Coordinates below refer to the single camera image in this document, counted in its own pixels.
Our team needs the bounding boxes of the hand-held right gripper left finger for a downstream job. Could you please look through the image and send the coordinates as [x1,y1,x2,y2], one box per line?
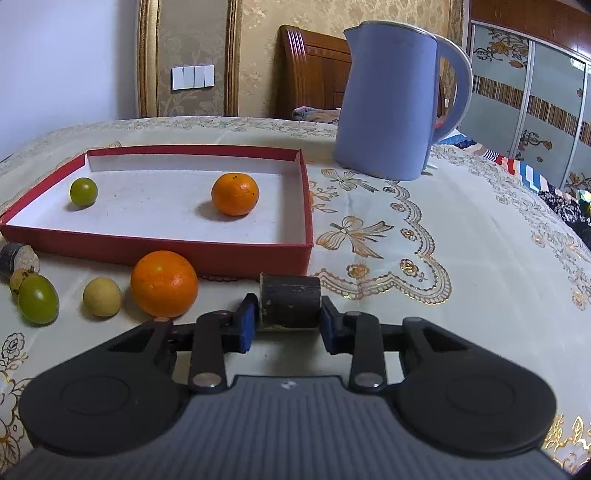
[107,294,259,394]

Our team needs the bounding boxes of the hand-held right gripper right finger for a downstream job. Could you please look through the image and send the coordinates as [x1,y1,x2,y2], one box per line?
[321,295,481,393]

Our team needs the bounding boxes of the dark sugarcane piece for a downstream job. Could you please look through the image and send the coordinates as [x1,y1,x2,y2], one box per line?
[0,243,40,280]
[259,272,322,332]

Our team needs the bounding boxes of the shallow red cardboard box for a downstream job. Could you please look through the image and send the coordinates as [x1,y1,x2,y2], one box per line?
[0,144,315,280]

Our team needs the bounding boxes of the mandarin orange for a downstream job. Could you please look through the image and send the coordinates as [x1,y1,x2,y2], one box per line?
[211,172,260,217]
[130,250,199,319]

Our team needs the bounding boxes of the pale yellow longan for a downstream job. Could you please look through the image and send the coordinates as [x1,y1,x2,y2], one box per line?
[9,268,33,296]
[83,276,123,317]

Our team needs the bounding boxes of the embroidered cream tablecloth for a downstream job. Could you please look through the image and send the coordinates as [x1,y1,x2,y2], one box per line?
[0,115,591,476]

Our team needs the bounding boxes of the oval green grape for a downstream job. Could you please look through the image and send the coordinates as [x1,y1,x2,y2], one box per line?
[17,273,60,325]

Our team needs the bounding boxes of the round green plum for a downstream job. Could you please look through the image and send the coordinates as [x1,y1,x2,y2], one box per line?
[69,177,99,208]

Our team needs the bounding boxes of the pile of clothes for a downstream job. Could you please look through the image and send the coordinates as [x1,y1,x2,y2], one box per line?
[292,105,342,124]

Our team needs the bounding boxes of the blue electric kettle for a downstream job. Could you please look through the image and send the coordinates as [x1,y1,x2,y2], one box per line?
[333,20,474,182]

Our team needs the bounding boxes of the colourful patterned blanket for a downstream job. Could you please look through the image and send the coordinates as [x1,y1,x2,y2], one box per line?
[434,129,591,241]

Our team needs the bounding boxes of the wooden bed headboard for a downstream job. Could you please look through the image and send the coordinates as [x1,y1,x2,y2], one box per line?
[276,25,352,121]

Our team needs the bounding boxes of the wardrobe with patterned doors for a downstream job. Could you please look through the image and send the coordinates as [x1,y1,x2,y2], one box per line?
[462,0,591,204]

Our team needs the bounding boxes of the white wall switch panel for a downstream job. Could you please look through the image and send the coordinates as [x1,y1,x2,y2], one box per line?
[171,65,215,90]

